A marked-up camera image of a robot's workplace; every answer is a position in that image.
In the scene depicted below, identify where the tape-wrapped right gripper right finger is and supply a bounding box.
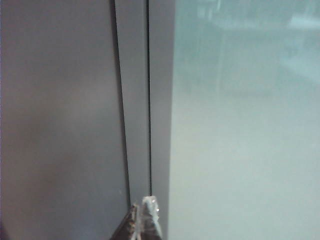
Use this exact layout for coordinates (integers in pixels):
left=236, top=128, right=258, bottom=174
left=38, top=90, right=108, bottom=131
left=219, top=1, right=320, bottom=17
left=136, top=195, right=164, bottom=240

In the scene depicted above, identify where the pale frosted glass pane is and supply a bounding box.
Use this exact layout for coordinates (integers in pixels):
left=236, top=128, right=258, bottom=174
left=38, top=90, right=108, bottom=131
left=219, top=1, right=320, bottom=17
left=167, top=0, right=320, bottom=240

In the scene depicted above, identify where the dark vertical frame strip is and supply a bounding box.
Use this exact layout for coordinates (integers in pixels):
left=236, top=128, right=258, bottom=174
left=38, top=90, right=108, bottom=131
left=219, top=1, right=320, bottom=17
left=145, top=0, right=154, bottom=197

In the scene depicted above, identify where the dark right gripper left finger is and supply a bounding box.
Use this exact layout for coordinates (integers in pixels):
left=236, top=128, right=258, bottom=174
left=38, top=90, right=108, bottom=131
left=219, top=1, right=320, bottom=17
left=109, top=203, right=140, bottom=240

